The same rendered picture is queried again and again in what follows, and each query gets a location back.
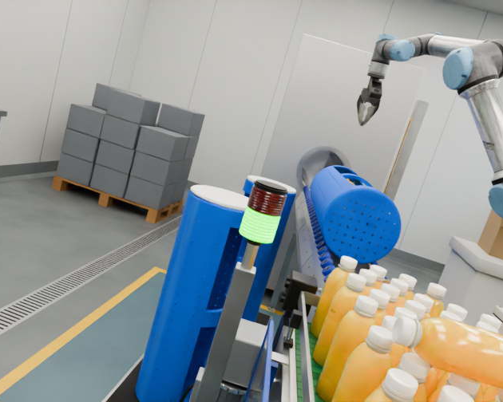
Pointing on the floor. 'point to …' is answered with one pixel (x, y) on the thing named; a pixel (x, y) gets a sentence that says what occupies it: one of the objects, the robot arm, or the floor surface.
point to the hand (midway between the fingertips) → (362, 123)
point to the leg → (283, 272)
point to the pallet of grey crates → (129, 151)
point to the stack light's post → (225, 333)
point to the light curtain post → (405, 148)
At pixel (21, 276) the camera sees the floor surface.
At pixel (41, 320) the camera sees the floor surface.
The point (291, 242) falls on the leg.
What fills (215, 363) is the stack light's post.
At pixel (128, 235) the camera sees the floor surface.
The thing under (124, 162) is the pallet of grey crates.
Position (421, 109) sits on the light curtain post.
